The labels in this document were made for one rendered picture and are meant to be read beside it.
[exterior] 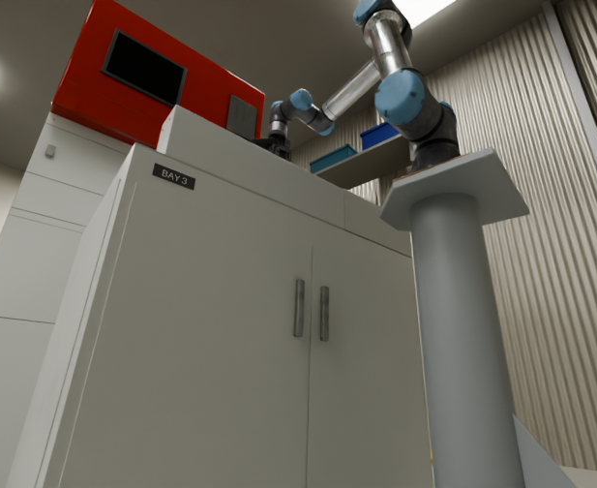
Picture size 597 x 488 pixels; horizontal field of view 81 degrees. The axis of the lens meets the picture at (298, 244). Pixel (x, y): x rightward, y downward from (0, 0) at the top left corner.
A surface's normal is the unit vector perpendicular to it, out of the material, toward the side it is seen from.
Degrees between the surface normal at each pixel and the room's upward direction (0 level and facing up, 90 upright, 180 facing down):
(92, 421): 90
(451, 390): 90
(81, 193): 90
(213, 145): 90
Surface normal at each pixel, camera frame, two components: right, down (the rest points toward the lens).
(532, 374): -0.67, -0.31
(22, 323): 0.63, -0.28
